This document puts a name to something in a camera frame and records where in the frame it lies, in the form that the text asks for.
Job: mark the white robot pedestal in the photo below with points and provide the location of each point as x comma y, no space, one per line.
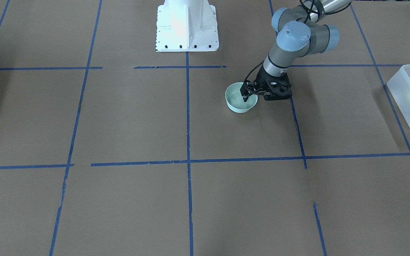
186,26

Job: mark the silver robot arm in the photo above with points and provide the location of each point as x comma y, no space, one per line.
298,35

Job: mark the mint green bowl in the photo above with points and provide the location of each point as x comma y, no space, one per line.
235,101

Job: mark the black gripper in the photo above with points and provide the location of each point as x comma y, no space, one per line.
262,78

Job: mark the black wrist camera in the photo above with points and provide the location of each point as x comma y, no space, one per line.
280,90

